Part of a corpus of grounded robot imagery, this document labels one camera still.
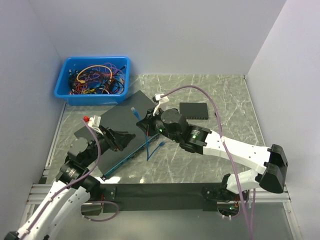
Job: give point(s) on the small black network switch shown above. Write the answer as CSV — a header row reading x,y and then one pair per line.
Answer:
x,y
194,110

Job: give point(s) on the blue plastic bin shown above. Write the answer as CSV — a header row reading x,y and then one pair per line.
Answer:
x,y
93,80

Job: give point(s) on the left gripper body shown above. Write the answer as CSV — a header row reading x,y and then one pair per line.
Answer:
x,y
106,141

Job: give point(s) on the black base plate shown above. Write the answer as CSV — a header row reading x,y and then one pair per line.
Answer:
x,y
165,196

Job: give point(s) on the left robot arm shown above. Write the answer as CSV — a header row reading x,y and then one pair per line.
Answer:
x,y
73,185

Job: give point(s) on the large black network switch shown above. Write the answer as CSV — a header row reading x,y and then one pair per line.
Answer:
x,y
116,128

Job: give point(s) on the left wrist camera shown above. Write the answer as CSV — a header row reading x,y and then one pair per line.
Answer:
x,y
93,122

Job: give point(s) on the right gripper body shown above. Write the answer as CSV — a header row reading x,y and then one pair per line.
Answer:
x,y
155,124

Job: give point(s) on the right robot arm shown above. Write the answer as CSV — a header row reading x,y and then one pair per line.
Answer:
x,y
267,166

